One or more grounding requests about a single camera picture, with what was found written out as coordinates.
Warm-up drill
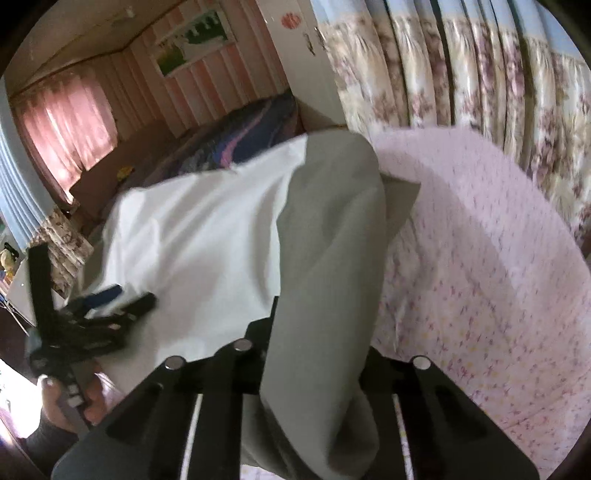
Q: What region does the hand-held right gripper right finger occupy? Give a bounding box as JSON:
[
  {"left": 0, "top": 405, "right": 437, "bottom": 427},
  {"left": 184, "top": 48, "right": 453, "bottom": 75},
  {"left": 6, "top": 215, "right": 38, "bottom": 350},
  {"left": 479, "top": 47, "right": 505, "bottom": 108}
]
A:
[{"left": 358, "top": 347, "right": 540, "bottom": 480}]

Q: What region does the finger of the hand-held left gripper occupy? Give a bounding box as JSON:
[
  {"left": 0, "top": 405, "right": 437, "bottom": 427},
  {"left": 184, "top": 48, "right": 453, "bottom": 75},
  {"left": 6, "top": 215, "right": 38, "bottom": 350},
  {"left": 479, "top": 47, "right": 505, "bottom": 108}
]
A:
[
  {"left": 68, "top": 285, "right": 124, "bottom": 312},
  {"left": 99, "top": 292, "right": 157, "bottom": 324}
]

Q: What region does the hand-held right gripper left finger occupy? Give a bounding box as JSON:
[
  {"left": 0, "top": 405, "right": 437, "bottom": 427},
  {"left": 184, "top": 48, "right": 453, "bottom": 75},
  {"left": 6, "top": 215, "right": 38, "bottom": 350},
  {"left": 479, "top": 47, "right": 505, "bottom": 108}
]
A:
[{"left": 51, "top": 295, "right": 279, "bottom": 480}]

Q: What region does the grey garment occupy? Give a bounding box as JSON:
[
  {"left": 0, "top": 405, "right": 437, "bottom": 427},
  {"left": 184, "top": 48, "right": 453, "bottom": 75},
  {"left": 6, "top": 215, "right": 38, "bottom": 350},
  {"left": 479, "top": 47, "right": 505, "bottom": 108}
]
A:
[{"left": 240, "top": 130, "right": 423, "bottom": 480}]

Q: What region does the person's left forearm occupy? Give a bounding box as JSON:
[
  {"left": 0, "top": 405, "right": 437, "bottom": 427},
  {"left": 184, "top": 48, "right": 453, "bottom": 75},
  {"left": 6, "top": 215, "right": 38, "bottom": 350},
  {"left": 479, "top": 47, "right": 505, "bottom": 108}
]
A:
[{"left": 24, "top": 413, "right": 81, "bottom": 477}]

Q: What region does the person's left hand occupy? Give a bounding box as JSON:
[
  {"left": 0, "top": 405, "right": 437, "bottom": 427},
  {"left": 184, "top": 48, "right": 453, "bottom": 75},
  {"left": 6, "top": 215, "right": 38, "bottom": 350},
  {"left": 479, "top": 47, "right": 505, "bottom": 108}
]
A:
[{"left": 39, "top": 359, "right": 115, "bottom": 433}]

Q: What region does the yellow toy figure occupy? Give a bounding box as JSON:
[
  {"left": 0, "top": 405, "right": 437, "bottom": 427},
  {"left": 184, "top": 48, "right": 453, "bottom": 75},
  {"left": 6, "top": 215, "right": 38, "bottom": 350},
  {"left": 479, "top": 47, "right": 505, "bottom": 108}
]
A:
[{"left": 0, "top": 246, "right": 18, "bottom": 279}]

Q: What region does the white cloth sheet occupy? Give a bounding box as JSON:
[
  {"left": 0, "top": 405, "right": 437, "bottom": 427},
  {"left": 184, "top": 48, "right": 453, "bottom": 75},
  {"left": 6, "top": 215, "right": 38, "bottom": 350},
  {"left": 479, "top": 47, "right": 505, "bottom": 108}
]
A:
[{"left": 76, "top": 136, "right": 311, "bottom": 398}]

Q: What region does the pink patterned bedsheet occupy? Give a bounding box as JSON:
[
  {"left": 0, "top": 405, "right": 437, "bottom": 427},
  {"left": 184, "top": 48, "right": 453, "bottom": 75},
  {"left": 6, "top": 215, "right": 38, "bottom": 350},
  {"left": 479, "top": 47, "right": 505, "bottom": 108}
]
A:
[{"left": 368, "top": 127, "right": 588, "bottom": 480}]

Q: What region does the pink window curtain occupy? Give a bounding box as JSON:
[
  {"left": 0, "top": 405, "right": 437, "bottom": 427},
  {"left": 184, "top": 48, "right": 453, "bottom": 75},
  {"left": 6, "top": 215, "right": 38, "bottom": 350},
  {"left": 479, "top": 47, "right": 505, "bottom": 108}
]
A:
[{"left": 11, "top": 75, "right": 119, "bottom": 195}]

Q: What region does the folded striped purple blanket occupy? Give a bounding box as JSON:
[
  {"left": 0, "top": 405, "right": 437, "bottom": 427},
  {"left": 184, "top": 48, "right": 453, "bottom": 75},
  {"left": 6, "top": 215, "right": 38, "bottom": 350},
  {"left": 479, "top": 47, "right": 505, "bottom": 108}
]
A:
[{"left": 152, "top": 92, "right": 302, "bottom": 186}]

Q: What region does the white wardrobe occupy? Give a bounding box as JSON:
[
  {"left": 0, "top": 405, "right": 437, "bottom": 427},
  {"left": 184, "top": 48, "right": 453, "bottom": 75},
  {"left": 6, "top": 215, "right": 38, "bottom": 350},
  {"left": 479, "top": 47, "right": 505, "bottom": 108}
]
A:
[{"left": 272, "top": 0, "right": 348, "bottom": 131}]

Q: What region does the brown bed frame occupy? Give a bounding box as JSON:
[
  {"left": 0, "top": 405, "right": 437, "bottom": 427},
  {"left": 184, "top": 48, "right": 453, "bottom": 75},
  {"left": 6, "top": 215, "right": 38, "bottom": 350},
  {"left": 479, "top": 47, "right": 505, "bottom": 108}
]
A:
[{"left": 68, "top": 119, "right": 199, "bottom": 220}]

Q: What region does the small green wall poster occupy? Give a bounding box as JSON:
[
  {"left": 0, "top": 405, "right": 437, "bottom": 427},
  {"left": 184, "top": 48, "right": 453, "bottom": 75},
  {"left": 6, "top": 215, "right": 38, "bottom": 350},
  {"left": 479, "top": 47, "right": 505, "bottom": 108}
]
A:
[{"left": 154, "top": 41, "right": 186, "bottom": 78}]

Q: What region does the wide green wall poster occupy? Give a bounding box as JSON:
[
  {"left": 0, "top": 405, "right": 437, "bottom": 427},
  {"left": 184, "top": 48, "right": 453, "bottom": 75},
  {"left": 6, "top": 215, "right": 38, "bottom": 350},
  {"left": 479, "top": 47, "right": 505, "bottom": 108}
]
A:
[{"left": 181, "top": 8, "right": 237, "bottom": 48}]

